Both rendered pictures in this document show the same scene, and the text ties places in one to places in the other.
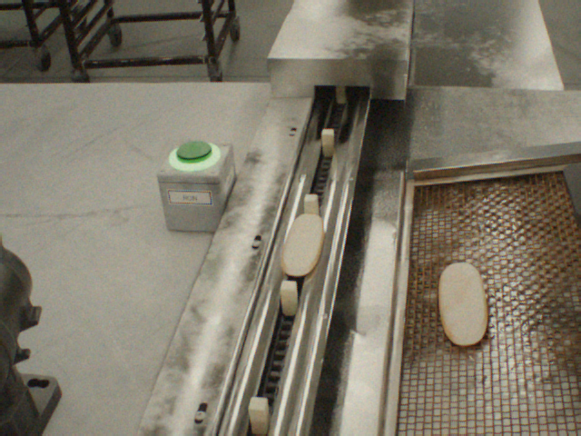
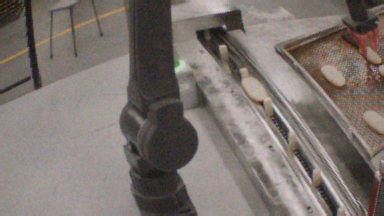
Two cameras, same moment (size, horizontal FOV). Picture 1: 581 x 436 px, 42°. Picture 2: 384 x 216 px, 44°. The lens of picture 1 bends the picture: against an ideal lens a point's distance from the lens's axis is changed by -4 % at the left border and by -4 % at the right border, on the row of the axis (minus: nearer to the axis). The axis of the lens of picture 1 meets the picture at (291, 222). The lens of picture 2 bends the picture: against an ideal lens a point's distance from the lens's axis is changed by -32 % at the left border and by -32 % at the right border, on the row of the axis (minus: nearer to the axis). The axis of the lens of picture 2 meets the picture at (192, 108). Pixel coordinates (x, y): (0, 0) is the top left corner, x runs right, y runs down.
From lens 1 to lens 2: 0.60 m
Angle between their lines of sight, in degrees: 20
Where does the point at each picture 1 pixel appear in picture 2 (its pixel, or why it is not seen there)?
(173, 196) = not seen: hidden behind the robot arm
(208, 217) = (189, 99)
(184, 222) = not seen: hidden behind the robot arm
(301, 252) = (258, 90)
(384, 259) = (286, 90)
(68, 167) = (79, 112)
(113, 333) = not seen: hidden behind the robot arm
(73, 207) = (100, 125)
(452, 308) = (332, 76)
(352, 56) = (213, 12)
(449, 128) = (268, 39)
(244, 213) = (214, 86)
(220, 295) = (238, 115)
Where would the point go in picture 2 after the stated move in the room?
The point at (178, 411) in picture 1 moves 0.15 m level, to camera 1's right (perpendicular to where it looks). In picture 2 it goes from (261, 152) to (323, 117)
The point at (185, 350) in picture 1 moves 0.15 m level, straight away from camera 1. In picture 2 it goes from (243, 136) to (185, 110)
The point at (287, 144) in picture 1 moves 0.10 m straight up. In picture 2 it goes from (205, 57) to (196, 16)
